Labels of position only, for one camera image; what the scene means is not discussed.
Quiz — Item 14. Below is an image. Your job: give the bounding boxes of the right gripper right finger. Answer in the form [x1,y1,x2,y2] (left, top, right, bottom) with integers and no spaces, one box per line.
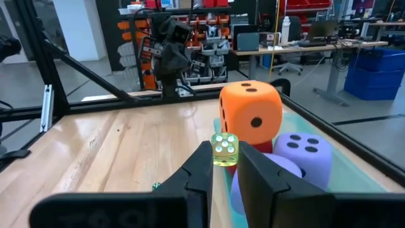
[237,141,336,228]

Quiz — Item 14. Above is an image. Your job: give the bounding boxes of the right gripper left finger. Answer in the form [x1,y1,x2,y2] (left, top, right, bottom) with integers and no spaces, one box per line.
[157,141,215,228]

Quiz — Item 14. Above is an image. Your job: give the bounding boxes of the small yellow-green die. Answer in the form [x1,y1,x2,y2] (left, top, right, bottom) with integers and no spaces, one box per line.
[211,132,240,167]

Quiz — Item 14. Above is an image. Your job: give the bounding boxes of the orange foam die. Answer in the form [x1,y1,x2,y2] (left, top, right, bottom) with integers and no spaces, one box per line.
[218,80,284,146]

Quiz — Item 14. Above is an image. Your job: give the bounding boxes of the teal translucent plastic bin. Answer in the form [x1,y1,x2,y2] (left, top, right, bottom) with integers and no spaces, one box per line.
[213,112,389,228]

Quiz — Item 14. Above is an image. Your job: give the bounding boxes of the parts bin shelf rack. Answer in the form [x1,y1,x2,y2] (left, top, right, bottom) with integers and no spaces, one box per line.
[116,9,232,92]

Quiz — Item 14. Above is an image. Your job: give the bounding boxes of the grey square box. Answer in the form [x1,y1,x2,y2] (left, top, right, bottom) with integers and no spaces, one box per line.
[236,32,261,53]

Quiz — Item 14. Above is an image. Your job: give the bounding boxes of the wooden office desk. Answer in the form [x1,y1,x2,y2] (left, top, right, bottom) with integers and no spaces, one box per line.
[232,40,389,107]

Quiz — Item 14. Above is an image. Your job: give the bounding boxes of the blue stacked storage bins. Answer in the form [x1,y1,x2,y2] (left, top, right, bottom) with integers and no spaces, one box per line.
[343,47,405,101]

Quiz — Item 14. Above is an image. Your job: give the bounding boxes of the white bottle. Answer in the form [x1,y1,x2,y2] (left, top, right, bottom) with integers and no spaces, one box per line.
[280,16,292,45]

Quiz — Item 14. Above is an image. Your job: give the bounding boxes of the office chair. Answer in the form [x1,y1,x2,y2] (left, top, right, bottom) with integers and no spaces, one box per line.
[271,15,305,77]

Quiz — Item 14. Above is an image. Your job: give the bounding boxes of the grey laptop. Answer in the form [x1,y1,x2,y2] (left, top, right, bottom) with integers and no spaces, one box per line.
[299,20,339,48]

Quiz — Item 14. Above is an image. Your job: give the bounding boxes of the red storage bin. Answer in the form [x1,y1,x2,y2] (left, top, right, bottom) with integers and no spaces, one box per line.
[278,0,333,10]

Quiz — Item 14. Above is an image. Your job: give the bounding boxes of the black rounded object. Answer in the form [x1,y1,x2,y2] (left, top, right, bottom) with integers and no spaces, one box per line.
[0,35,22,63]

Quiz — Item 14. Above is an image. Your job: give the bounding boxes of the black curved corner handle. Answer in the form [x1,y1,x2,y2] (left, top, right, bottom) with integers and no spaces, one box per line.
[270,78,291,98]

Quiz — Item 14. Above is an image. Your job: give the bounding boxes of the black aluminium table frame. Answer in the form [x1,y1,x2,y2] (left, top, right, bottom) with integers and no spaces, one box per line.
[0,0,405,187]

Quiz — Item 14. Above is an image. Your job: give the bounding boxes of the hanging yellow cable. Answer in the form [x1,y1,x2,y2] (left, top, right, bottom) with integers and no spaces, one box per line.
[268,0,282,82]

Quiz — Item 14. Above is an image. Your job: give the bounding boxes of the silver aluminium bracket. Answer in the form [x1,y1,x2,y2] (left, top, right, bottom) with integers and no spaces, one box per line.
[39,84,55,133]

